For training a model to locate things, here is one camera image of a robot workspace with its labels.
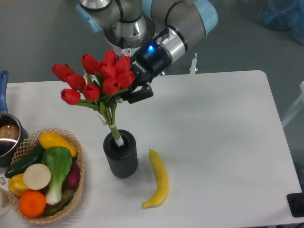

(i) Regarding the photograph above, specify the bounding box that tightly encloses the purple red onion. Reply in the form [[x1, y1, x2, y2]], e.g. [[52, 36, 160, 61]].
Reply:
[[66, 160, 80, 188]]

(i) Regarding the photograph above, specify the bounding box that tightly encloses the black device at table edge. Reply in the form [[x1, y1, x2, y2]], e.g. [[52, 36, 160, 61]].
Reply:
[[286, 192, 304, 218]]

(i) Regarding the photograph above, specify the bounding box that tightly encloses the dark grey ribbed vase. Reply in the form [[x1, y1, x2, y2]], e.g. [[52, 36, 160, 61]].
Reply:
[[103, 129, 138, 178]]

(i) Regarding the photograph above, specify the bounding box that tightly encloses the green chili pepper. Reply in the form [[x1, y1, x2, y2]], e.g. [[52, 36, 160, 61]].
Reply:
[[45, 194, 74, 217]]

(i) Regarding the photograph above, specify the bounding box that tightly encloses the green bok choy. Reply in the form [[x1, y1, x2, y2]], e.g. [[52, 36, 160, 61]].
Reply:
[[41, 146, 72, 205]]

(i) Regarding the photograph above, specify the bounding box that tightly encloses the yellow banana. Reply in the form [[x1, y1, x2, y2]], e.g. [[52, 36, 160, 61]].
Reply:
[[142, 149, 169, 209]]

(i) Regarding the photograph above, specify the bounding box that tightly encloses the blue bag background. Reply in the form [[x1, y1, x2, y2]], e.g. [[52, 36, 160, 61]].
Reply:
[[259, 0, 304, 44]]

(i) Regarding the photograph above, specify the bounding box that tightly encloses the garlic clove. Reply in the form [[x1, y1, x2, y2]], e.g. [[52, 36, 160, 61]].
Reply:
[[0, 177, 6, 185]]

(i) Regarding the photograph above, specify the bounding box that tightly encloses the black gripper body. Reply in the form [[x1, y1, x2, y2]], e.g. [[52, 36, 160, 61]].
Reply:
[[129, 42, 171, 92]]

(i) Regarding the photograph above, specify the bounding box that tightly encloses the yellow bell pepper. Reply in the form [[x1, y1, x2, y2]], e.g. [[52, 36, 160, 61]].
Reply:
[[9, 173, 30, 196]]

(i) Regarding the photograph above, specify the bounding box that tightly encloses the blue handled saucepan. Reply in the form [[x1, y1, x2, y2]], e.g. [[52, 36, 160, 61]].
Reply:
[[0, 70, 28, 167]]

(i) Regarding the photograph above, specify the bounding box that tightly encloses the dark green cucumber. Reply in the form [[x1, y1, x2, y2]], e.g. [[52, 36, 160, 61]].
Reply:
[[4, 143, 45, 179]]

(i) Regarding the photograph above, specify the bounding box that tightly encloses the red tulip bouquet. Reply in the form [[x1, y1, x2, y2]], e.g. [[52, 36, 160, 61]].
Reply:
[[51, 50, 135, 147]]

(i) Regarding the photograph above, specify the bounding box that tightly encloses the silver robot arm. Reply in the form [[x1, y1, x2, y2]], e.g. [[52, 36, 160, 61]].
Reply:
[[76, 0, 218, 106]]

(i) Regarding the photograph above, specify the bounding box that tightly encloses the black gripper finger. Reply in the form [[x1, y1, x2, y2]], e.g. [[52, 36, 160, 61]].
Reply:
[[116, 83, 154, 104]]

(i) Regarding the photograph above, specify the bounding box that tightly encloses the yellow squash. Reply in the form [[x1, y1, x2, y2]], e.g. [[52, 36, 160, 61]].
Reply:
[[39, 132, 77, 157]]

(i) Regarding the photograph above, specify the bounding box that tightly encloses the woven wicker basket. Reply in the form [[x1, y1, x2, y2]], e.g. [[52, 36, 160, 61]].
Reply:
[[9, 128, 85, 224]]

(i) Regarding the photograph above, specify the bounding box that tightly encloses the orange fruit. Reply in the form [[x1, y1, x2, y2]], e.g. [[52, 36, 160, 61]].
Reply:
[[19, 190, 46, 218]]

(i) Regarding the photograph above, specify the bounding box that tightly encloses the white frame right edge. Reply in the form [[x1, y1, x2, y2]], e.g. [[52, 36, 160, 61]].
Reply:
[[281, 81, 304, 128]]

